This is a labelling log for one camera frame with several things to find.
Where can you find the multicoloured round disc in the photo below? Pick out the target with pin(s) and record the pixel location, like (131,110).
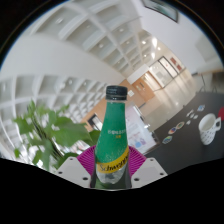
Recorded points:
(172,130)

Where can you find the green plastic drink bottle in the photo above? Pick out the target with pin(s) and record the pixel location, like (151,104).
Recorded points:
(112,143)

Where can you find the pale green round disc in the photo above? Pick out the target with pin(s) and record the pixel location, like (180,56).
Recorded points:
(180,125)

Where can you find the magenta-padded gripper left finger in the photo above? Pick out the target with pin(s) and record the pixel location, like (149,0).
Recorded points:
(71,170)

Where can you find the green leafy potted plant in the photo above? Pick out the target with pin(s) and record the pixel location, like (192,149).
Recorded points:
(63,133)

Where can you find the recessed ceiling lights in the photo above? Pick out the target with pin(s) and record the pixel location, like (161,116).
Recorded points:
(154,41)

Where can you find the white dotted mug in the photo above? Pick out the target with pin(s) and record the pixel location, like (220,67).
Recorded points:
(208,130)

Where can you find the clear acrylic sign stand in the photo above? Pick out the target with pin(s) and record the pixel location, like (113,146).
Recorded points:
(138,131)

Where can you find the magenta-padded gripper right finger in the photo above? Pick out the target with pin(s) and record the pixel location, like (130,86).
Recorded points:
(148,171)

